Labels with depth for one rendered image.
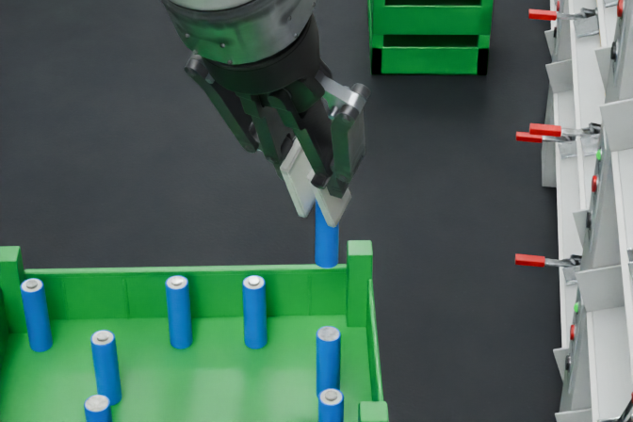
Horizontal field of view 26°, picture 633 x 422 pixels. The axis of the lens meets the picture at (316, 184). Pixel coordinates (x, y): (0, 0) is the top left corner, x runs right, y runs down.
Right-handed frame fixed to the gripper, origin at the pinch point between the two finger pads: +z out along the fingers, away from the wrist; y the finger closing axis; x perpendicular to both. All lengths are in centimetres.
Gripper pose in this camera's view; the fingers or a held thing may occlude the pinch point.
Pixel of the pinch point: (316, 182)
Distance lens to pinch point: 100.7
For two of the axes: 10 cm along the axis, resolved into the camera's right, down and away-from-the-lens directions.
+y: 8.8, 2.8, -3.9
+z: 2.0, 5.1, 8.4
